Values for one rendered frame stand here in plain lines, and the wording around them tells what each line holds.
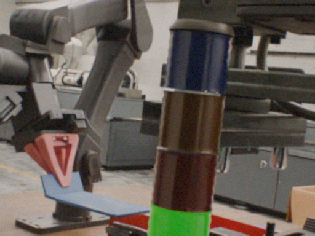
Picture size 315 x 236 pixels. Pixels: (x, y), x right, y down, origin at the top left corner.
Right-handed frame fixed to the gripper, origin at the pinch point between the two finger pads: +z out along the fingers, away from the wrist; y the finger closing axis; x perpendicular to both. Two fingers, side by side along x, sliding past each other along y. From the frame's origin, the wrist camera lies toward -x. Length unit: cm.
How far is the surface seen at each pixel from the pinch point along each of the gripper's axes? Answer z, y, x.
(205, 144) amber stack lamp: 12, 44, -28
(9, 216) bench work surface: -1.8, -23.5, 7.1
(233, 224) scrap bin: 12.7, 9.9, 23.0
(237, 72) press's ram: 1.2, 35.8, -6.4
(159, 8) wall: -409, -422, 695
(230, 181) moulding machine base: -62, -265, 466
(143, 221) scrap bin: 8.1, 2.0, 11.7
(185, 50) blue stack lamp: 6, 45, -29
